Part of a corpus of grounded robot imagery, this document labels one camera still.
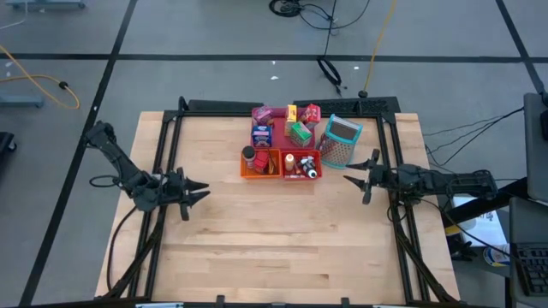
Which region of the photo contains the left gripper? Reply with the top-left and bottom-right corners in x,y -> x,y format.
159,167 -> 211,222

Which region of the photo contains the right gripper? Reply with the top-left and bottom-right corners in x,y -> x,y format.
342,148 -> 402,205

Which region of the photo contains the teal metal box grater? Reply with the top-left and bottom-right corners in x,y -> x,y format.
319,113 -> 364,170

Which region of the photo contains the garlic powder spice jar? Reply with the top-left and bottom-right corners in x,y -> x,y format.
241,145 -> 257,170

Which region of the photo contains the green cereal box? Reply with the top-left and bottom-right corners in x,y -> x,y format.
289,121 -> 314,149

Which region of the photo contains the red Froot Loops cereal box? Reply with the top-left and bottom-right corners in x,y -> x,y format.
299,103 -> 322,130

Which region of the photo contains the blue Frosted Flakes cereal box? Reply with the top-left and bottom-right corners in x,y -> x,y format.
251,124 -> 274,149

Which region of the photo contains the yellow cereal box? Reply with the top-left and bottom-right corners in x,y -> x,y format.
285,104 -> 299,137

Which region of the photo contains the purple Raisin Bran cereal box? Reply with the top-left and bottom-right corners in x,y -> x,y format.
251,105 -> 275,128

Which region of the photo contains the red plastic basket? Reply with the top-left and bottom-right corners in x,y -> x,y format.
281,148 -> 323,181

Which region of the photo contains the orange plastic basket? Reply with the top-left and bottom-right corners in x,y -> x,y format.
239,148 -> 283,180

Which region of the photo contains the red plastic tray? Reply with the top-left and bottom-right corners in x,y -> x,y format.
250,106 -> 318,151

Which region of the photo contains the black yellow tool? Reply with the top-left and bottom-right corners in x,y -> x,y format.
444,224 -> 477,262

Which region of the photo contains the white paper sheet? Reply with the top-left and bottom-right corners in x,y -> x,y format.
451,196 -> 509,247

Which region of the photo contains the grey desk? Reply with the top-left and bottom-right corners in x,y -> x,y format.
508,196 -> 548,308

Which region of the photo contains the grey monitor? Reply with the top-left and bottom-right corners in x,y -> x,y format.
522,92 -> 548,204

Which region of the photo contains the black keyboard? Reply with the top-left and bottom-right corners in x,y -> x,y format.
515,241 -> 548,297

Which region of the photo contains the grey cart base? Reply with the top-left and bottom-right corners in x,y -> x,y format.
3,0 -> 86,10
0,93 -> 46,109

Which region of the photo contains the black caster wheel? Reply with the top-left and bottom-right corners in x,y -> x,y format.
0,131 -> 18,155

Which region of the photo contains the black aluminium table frame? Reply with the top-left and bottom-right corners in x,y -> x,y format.
94,95 -> 462,308

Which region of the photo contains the black cable with loop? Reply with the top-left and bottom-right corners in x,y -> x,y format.
316,0 -> 348,98

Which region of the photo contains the yellow cable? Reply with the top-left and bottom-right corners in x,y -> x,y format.
0,44 -> 81,110
362,0 -> 398,98

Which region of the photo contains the coiled black cable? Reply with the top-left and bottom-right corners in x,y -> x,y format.
268,0 -> 372,31

